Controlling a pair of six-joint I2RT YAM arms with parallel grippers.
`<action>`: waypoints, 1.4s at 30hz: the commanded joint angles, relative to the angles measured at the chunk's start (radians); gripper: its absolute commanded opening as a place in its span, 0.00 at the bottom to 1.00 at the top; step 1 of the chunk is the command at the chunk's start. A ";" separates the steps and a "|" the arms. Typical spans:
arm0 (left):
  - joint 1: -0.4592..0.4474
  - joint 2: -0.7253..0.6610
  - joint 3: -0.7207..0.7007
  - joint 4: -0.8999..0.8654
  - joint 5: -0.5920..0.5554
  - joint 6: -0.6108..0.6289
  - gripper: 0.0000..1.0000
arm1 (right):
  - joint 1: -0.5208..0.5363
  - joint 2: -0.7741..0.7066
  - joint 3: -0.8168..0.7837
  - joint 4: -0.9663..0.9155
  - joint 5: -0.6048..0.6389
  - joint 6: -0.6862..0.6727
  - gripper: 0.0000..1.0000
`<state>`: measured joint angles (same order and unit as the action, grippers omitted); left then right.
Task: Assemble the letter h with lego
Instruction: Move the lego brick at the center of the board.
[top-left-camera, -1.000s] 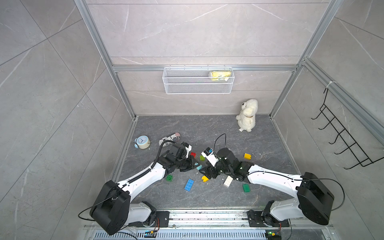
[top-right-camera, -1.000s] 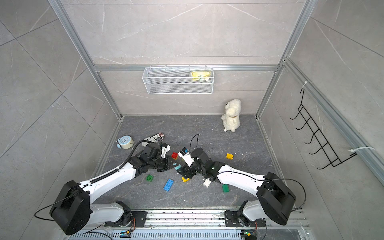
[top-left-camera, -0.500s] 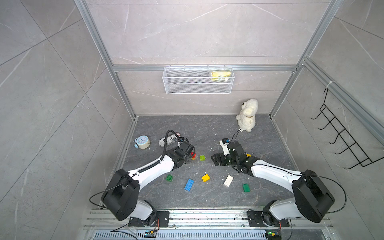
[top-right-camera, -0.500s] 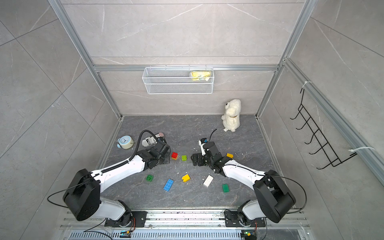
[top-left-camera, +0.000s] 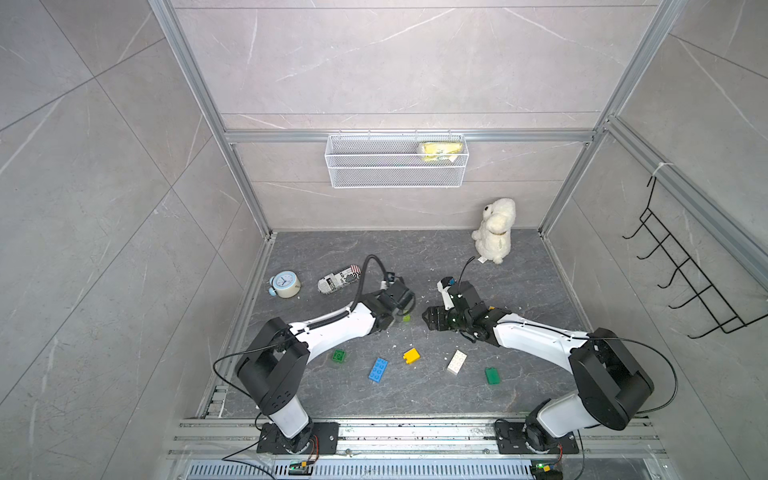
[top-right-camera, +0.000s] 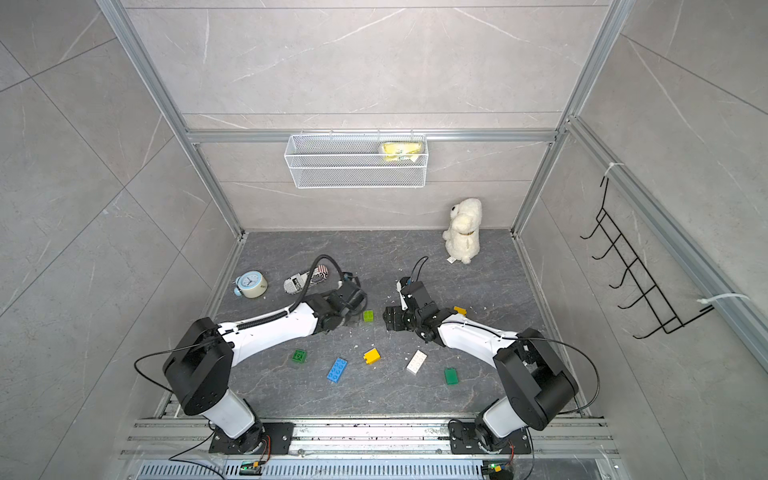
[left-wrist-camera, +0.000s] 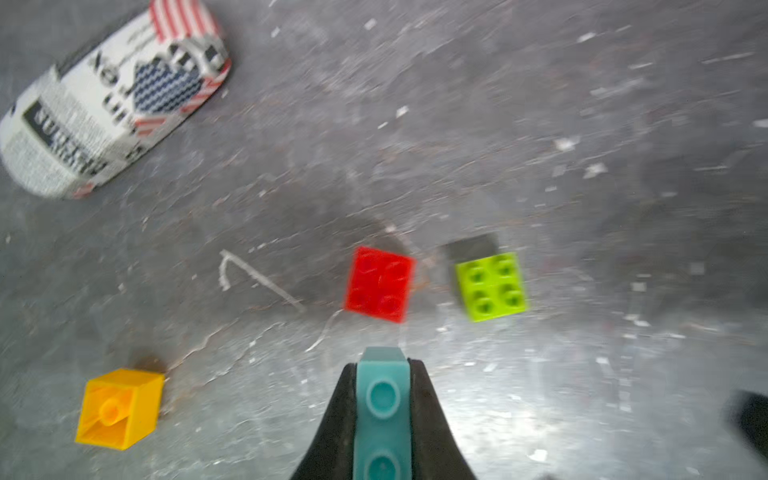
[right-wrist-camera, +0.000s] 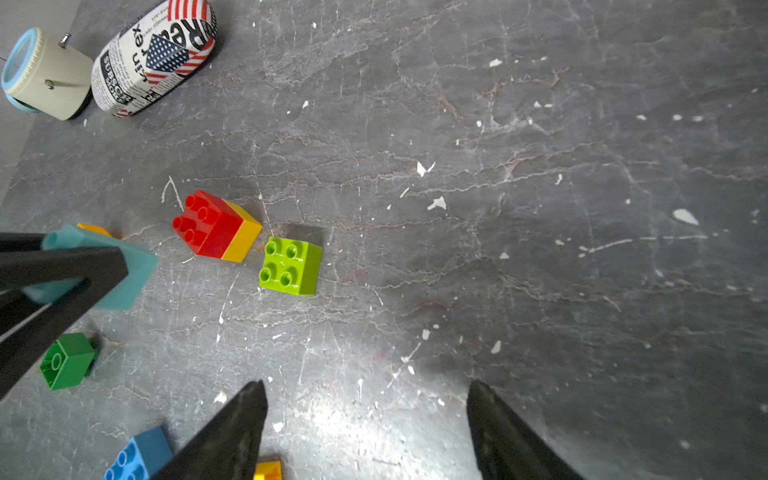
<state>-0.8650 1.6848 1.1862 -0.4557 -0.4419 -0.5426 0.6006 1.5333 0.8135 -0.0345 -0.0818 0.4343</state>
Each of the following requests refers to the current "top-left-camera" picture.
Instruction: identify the green flat lego brick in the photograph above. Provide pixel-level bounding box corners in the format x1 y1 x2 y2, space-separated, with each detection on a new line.
485 367 501 385

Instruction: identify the white long lego brick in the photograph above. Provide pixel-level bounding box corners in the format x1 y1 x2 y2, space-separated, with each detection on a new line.
446 350 467 375

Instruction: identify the black wire hook rack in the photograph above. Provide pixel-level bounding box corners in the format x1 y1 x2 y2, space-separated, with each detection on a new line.
622 176 767 340

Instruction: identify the small toy car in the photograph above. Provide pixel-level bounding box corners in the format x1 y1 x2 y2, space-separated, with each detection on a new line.
317 264 361 294

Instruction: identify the tape roll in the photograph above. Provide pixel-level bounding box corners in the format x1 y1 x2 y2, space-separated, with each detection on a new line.
268 270 301 299

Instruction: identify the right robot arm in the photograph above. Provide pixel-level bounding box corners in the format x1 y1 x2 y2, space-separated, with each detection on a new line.
422 276 655 454

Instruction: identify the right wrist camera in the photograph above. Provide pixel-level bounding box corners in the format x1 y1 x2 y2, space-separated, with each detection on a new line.
437 276 455 311

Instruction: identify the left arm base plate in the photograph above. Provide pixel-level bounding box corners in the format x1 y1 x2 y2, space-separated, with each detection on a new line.
256 422 340 455

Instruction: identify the blue long lego brick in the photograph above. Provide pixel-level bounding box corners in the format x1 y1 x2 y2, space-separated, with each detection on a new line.
368 358 389 383

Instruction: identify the yellow stepped lego brick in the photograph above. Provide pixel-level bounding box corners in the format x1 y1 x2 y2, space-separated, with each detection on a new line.
403 348 421 365

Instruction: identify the yellow sponge in basket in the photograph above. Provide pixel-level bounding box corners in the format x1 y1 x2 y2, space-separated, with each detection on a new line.
417 142 464 163

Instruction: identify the dark green lego brick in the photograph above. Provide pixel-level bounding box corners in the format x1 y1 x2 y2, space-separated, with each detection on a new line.
331 349 346 364

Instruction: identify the white plush toy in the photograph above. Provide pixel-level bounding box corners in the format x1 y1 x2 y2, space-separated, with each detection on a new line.
471 198 516 264

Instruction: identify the white wire mesh basket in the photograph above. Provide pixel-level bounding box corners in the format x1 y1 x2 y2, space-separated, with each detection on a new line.
324 133 469 189

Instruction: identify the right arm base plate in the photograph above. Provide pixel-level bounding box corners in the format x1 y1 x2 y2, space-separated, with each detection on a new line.
493 419 580 455

